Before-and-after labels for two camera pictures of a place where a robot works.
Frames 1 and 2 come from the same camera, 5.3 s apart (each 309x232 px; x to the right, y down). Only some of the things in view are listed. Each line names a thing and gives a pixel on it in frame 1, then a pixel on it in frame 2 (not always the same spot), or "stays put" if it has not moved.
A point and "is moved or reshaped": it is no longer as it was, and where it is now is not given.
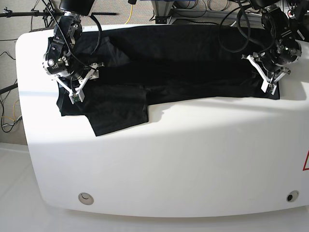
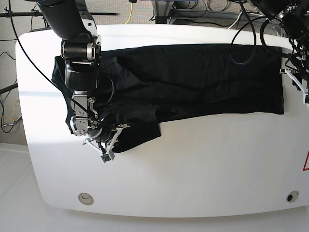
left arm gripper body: [72, 82] → [105, 147]
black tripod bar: [10, 14] stays put
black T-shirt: [138, 65] is moved or reshaped
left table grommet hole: [85, 198] stays put
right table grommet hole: [292, 196] stays put
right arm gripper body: [269, 79] → [295, 81]
